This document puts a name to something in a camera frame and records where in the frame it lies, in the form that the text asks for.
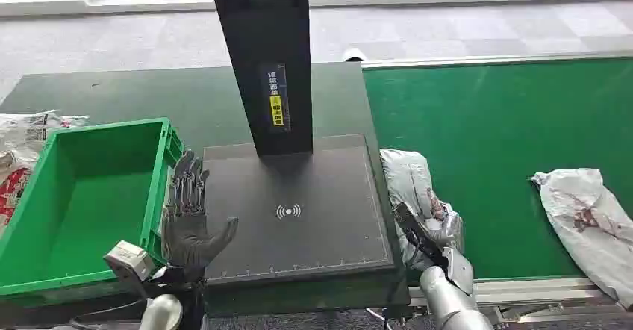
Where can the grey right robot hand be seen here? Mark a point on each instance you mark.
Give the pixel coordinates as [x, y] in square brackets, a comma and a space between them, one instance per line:
[457, 268]

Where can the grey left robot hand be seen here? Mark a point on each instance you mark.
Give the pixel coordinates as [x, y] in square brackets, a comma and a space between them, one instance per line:
[190, 238]

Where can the grey plastic parcel bag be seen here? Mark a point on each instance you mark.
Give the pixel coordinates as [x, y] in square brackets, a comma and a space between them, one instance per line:
[588, 219]
[408, 179]

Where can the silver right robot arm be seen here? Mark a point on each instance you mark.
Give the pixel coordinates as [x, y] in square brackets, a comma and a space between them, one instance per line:
[445, 303]

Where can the green plastic crate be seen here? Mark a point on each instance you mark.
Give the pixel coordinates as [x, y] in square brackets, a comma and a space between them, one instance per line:
[89, 194]

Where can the green conveyor belt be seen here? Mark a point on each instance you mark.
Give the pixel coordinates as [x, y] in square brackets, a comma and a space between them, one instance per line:
[494, 120]

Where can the yellow and black warning sticker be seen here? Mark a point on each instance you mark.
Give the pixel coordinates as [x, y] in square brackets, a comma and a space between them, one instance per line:
[277, 110]

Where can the white parcel with red print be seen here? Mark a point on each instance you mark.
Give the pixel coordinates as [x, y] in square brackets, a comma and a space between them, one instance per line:
[12, 194]

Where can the white parcel with QR label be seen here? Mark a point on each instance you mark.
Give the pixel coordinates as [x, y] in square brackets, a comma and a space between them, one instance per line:
[20, 135]

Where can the black scanner column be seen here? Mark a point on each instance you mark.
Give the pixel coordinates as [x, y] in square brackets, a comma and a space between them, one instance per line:
[267, 36]

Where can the white conveyor roller end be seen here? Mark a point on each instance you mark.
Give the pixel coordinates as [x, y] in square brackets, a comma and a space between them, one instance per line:
[353, 54]

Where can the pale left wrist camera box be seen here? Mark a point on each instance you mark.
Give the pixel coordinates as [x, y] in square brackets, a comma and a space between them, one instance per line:
[129, 261]

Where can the aluminium conveyor rail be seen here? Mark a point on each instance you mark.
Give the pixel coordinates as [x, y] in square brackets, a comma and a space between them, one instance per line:
[519, 288]

